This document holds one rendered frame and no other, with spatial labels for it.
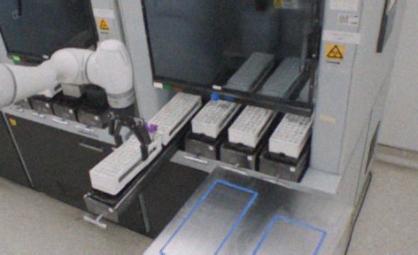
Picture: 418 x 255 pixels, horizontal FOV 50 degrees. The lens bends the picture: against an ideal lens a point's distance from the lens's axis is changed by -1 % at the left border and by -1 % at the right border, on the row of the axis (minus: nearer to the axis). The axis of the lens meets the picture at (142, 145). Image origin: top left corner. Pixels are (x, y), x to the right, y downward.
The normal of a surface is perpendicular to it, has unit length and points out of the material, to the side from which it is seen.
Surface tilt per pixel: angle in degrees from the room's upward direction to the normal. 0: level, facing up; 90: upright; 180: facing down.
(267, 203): 0
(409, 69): 90
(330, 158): 90
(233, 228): 0
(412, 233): 0
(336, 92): 90
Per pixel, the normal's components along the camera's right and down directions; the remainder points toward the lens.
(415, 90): -0.55, 0.56
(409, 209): -0.15, -0.79
